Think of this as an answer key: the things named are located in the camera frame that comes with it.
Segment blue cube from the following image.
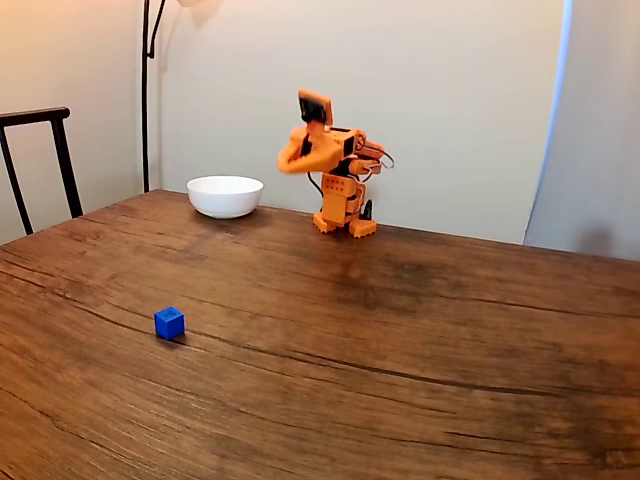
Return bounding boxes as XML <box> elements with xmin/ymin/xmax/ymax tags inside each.
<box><xmin>153</xmin><ymin>305</ymin><xmax>186</xmax><ymax>342</ymax></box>

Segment white bowl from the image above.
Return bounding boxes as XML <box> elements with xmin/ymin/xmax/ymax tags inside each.
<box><xmin>186</xmin><ymin>174</ymin><xmax>265</xmax><ymax>220</ymax></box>

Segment black floor lamp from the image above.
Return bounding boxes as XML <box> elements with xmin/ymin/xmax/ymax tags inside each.
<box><xmin>141</xmin><ymin>0</ymin><xmax>221</xmax><ymax>194</ymax></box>

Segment black chair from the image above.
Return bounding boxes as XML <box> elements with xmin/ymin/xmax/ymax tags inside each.
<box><xmin>0</xmin><ymin>106</ymin><xmax>85</xmax><ymax>236</ymax></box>

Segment white curtain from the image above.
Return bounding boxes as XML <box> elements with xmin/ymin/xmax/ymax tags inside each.
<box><xmin>522</xmin><ymin>0</ymin><xmax>640</xmax><ymax>262</ymax></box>

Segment black camera cable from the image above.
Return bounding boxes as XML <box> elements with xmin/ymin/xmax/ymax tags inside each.
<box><xmin>306</xmin><ymin>170</ymin><xmax>326</xmax><ymax>202</ymax></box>

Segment arm motor wires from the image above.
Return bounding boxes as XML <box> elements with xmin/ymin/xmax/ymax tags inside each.
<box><xmin>357</xmin><ymin>142</ymin><xmax>396</xmax><ymax>184</ymax></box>

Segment camera on orange mount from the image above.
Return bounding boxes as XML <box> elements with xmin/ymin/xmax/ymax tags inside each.
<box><xmin>297</xmin><ymin>88</ymin><xmax>334</xmax><ymax>126</ymax></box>

